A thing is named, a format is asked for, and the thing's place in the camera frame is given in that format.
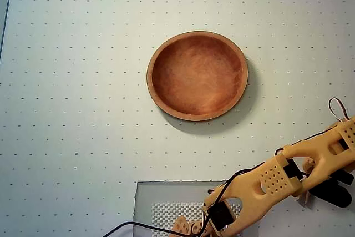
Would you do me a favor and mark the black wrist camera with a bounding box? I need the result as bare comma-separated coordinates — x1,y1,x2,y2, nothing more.
307,169,355,209

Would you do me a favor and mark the tan perforated robot base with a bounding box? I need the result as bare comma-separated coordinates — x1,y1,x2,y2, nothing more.
171,214,213,237

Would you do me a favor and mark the wooden clothespin with metal spring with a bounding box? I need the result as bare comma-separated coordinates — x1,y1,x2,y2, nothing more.
297,189,313,208

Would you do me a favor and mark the grey metal base plate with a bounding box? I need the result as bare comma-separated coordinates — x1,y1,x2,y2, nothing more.
134,180,260,237

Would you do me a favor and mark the red white black servo wire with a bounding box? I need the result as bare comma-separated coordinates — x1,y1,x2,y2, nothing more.
328,97,351,123
201,208,213,228

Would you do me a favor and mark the white textured non-slip mat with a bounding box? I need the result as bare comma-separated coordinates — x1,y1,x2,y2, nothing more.
151,202,245,237

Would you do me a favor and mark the brown wooden bowl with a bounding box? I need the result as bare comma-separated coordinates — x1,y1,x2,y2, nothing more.
146,30,250,122

